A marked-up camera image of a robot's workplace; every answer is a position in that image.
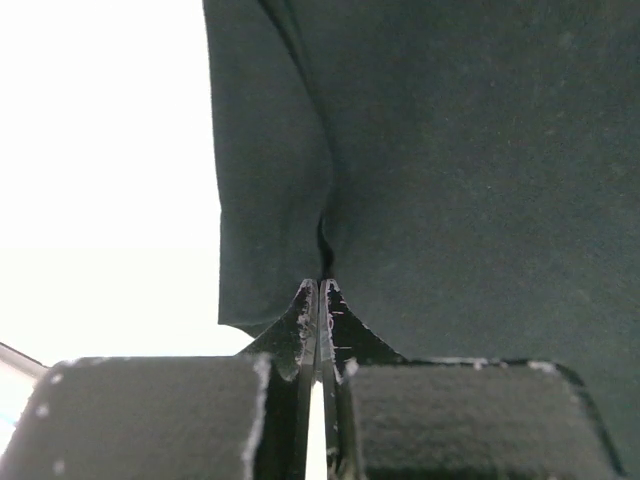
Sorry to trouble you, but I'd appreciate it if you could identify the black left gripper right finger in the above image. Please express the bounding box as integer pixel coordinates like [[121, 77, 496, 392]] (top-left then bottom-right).
[[319, 280, 625, 479]]

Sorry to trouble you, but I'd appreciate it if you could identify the black t shirt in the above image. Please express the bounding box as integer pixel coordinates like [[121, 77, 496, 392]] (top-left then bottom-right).
[[204, 1, 639, 478]]

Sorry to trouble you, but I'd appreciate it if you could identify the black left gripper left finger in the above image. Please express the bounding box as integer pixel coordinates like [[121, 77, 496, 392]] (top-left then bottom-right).
[[1, 280, 318, 480]]

